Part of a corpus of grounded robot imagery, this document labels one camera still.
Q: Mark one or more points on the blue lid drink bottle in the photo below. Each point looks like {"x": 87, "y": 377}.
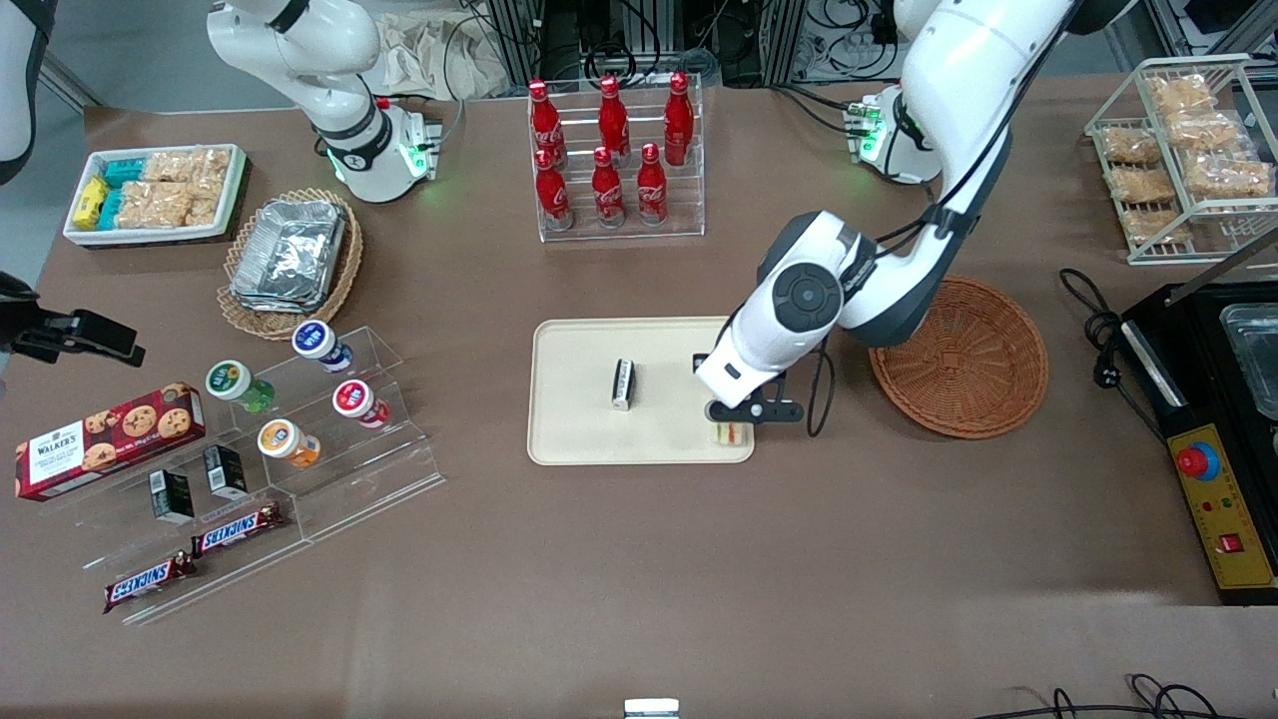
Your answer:
{"x": 315, "y": 340}

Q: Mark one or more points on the stack of foil trays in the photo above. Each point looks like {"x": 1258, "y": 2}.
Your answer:
{"x": 290, "y": 255}

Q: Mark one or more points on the Snickers chocolate bar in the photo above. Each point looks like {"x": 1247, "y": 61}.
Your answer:
{"x": 150, "y": 582}
{"x": 238, "y": 529}

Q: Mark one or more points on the crumpled beige cloth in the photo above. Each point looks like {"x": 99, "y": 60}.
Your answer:
{"x": 419, "y": 60}

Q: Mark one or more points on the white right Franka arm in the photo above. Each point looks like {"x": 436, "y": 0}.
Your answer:
{"x": 300, "y": 40}

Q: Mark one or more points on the red Walkers cookie box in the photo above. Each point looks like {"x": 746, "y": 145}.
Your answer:
{"x": 100, "y": 444}

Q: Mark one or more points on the beige rectangular tray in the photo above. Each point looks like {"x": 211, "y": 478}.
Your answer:
{"x": 579, "y": 419}

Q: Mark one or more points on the clear acrylic stepped display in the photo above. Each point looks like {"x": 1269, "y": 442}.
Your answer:
{"x": 379, "y": 479}

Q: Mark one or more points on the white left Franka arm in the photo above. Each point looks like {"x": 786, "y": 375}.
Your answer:
{"x": 958, "y": 100}

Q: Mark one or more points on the bagged cracker snack pack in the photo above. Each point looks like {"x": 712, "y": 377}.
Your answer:
{"x": 1130, "y": 147}
{"x": 1183, "y": 95}
{"x": 1228, "y": 177}
{"x": 1206, "y": 133}
{"x": 1156, "y": 227}
{"x": 1143, "y": 185}

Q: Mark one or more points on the red lid drink bottle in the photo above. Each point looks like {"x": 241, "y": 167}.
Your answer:
{"x": 351, "y": 397}

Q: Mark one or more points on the black appliance housing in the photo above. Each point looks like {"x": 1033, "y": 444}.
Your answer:
{"x": 1198, "y": 389}

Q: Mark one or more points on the oval light wicker basket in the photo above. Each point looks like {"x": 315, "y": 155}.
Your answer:
{"x": 344, "y": 270}

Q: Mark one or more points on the red cola bottle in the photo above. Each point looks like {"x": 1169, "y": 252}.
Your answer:
{"x": 612, "y": 120}
{"x": 651, "y": 190}
{"x": 544, "y": 125}
{"x": 679, "y": 125}
{"x": 552, "y": 195}
{"x": 607, "y": 195}

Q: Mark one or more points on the yellow snack pack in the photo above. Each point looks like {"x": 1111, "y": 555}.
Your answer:
{"x": 90, "y": 203}

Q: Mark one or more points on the orange lid drink bottle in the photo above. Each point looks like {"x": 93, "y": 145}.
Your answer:
{"x": 280, "y": 437}

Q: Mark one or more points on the clear plastic container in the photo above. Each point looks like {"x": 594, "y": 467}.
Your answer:
{"x": 1253, "y": 359}

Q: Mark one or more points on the white rectangular snack tray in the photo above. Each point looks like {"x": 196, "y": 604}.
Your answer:
{"x": 235, "y": 190}

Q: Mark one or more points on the clear acrylic bottle rack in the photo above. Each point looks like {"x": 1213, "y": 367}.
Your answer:
{"x": 689, "y": 200}

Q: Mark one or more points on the round brown wicker basket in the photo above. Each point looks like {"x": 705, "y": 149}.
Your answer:
{"x": 968, "y": 369}

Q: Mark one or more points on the small black white box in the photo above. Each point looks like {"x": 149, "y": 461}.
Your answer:
{"x": 623, "y": 384}

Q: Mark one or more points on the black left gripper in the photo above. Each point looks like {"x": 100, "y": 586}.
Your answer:
{"x": 698, "y": 360}

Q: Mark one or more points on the small black carton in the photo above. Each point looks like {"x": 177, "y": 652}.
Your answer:
{"x": 172, "y": 496}
{"x": 226, "y": 472}

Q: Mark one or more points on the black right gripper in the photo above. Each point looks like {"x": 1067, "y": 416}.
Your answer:
{"x": 32, "y": 328}

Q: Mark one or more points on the red emergency stop button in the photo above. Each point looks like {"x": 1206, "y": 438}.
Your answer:
{"x": 1197, "y": 461}

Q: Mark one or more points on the teal snack pack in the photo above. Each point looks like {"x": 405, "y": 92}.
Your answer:
{"x": 125, "y": 173}
{"x": 111, "y": 208}

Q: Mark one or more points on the clear-wrapped rice cracker pack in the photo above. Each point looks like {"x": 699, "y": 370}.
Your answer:
{"x": 167, "y": 166}
{"x": 155, "y": 205}
{"x": 210, "y": 165}
{"x": 205, "y": 205}

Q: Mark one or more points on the green lid drink bottle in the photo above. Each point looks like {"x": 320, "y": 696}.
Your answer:
{"x": 228, "y": 379}

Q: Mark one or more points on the triangular toy sandwich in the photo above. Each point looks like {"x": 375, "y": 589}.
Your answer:
{"x": 733, "y": 435}

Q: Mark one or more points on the yellow control panel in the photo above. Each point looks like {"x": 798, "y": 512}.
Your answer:
{"x": 1223, "y": 509}

